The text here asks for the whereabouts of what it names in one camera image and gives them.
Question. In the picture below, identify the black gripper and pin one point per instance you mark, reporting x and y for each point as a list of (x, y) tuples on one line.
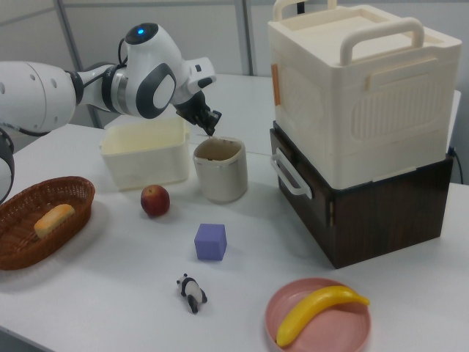
[(192, 108)]

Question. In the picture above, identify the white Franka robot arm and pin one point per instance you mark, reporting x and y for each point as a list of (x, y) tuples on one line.
[(36, 95)]

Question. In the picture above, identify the cream lidded cup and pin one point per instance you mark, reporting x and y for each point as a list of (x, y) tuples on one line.
[(220, 181)]

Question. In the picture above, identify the white plastic open container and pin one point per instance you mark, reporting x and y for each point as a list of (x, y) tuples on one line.
[(146, 165)]

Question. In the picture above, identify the red apple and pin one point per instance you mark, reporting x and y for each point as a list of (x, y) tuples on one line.
[(155, 201)]

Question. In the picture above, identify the cream plastic storage box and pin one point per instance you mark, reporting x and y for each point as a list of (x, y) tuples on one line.
[(329, 110)]

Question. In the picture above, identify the purple cube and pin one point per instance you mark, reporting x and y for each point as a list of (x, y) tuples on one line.
[(209, 245)]

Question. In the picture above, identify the brown wicker basket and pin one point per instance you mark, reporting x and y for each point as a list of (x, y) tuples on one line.
[(62, 190)]

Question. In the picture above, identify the panda figurine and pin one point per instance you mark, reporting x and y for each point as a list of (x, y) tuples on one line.
[(192, 291)]

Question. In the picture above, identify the toy bread loaf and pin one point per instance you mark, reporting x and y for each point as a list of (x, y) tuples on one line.
[(55, 218)]

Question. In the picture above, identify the dark brown wooden drawer box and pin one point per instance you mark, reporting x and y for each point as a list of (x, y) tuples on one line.
[(384, 223)]

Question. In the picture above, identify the yellow banana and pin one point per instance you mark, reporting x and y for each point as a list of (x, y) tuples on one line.
[(315, 306)]

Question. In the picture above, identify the pink plate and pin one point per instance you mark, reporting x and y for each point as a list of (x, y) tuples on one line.
[(329, 330)]

